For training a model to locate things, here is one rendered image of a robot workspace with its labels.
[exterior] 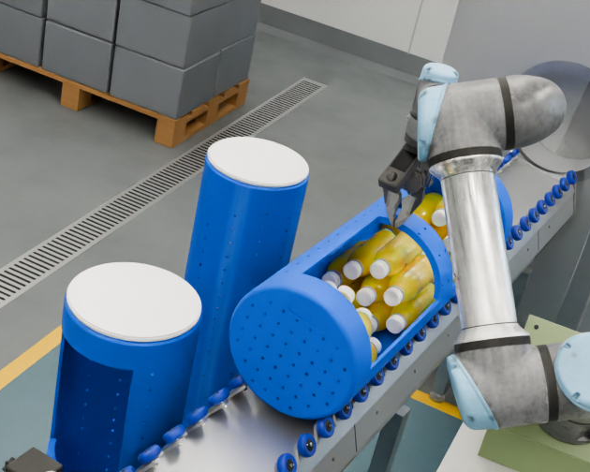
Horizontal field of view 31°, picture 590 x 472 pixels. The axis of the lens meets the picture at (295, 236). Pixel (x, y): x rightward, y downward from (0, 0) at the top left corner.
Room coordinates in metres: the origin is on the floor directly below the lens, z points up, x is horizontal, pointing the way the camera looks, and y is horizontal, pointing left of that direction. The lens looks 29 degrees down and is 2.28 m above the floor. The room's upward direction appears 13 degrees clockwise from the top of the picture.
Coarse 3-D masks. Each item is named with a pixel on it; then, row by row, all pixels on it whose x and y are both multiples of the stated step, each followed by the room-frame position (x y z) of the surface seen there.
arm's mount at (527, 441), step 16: (528, 320) 1.57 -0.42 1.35; (544, 320) 1.57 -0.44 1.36; (544, 336) 1.55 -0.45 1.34; (560, 336) 1.55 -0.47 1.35; (496, 432) 1.44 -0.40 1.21; (512, 432) 1.43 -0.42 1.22; (528, 432) 1.43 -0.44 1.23; (544, 432) 1.43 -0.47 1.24; (480, 448) 1.44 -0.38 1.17; (496, 448) 1.43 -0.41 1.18; (512, 448) 1.43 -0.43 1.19; (528, 448) 1.42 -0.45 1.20; (544, 448) 1.42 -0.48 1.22; (560, 448) 1.41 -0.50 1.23; (576, 448) 1.41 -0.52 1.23; (512, 464) 1.43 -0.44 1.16; (528, 464) 1.42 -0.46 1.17; (544, 464) 1.41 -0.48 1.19; (560, 464) 1.41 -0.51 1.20; (576, 464) 1.40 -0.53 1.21
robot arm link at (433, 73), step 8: (432, 64) 2.08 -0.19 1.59; (440, 64) 2.09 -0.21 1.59; (424, 72) 2.05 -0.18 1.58; (432, 72) 2.04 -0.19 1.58; (440, 72) 2.04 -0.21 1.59; (448, 72) 2.05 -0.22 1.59; (456, 72) 2.06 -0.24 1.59; (424, 80) 2.04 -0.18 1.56; (432, 80) 2.03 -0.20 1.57; (440, 80) 2.03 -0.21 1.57; (448, 80) 2.03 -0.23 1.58; (456, 80) 2.05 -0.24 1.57; (424, 88) 2.02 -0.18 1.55; (416, 96) 2.05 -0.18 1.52; (416, 104) 2.05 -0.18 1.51; (416, 112) 2.04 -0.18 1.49
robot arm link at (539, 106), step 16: (512, 80) 1.60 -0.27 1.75; (528, 80) 1.60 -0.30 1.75; (544, 80) 1.63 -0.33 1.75; (512, 96) 1.57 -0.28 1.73; (528, 96) 1.57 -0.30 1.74; (544, 96) 1.59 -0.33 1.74; (560, 96) 1.62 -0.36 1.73; (528, 112) 1.56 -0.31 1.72; (544, 112) 1.57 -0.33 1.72; (560, 112) 1.61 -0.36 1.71; (528, 128) 1.56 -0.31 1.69; (544, 128) 1.57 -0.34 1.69; (528, 144) 1.58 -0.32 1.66
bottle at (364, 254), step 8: (376, 232) 2.18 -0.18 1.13; (384, 232) 2.17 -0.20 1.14; (368, 240) 2.13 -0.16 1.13; (376, 240) 2.13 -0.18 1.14; (384, 240) 2.14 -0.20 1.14; (360, 248) 2.08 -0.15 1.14; (368, 248) 2.08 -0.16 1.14; (376, 248) 2.10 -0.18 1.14; (352, 256) 2.06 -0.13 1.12; (360, 256) 2.05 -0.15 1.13; (368, 256) 2.06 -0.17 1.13; (360, 264) 2.04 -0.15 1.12; (368, 264) 2.05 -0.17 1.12; (368, 272) 2.04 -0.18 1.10
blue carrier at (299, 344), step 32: (352, 224) 2.04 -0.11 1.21; (416, 224) 2.07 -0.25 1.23; (320, 256) 1.85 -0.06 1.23; (448, 256) 2.06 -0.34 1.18; (256, 288) 1.73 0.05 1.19; (288, 288) 1.70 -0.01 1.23; (320, 288) 1.71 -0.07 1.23; (448, 288) 2.04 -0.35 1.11; (256, 320) 1.72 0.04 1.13; (288, 320) 1.69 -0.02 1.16; (320, 320) 1.67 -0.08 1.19; (352, 320) 1.68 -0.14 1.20; (416, 320) 1.90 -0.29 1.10; (256, 352) 1.71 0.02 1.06; (288, 352) 1.69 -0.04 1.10; (320, 352) 1.66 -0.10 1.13; (352, 352) 1.64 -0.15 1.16; (384, 352) 1.76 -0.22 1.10; (256, 384) 1.71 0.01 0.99; (288, 384) 1.68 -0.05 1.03; (320, 384) 1.66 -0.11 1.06; (352, 384) 1.63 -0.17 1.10; (320, 416) 1.65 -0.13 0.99
